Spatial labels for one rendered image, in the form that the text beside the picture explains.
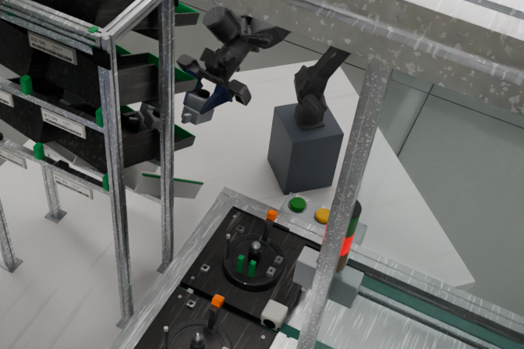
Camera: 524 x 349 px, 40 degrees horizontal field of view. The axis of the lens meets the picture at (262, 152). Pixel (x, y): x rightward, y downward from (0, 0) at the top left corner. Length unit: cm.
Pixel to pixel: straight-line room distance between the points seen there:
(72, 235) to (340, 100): 91
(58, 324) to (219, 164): 61
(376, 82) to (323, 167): 95
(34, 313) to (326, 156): 80
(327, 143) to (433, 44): 142
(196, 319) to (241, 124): 75
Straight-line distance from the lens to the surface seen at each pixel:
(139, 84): 130
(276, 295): 160
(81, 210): 188
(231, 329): 155
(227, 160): 199
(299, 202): 177
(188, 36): 383
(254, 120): 211
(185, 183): 164
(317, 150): 183
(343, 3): 41
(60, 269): 178
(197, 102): 160
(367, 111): 99
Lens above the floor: 231
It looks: 46 degrees down
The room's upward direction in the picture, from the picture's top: 7 degrees clockwise
